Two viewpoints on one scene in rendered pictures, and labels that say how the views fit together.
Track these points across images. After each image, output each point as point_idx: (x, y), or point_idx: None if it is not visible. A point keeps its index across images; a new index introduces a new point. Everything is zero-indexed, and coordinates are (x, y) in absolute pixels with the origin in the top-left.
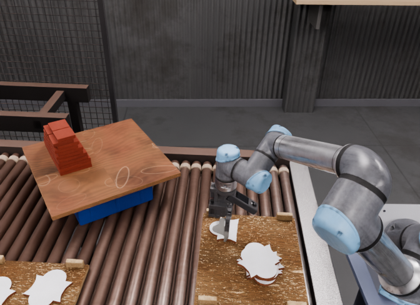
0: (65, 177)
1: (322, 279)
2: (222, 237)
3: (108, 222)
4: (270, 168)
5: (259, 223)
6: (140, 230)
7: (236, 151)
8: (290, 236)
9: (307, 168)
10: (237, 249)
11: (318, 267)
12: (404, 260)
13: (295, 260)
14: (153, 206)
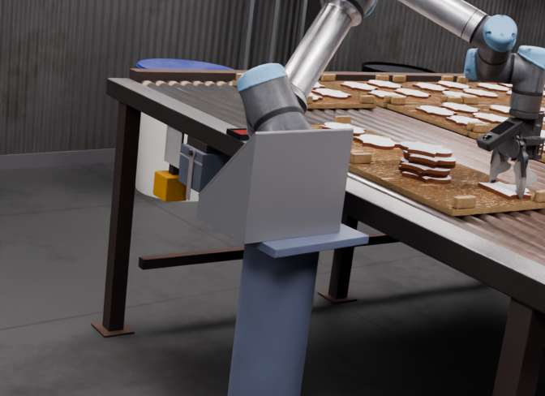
0: None
1: (358, 187)
2: (497, 182)
3: None
4: (476, 53)
5: (483, 201)
6: None
7: (523, 46)
8: (432, 196)
9: (537, 278)
10: (469, 183)
11: (372, 192)
12: (290, 58)
13: (400, 183)
14: None
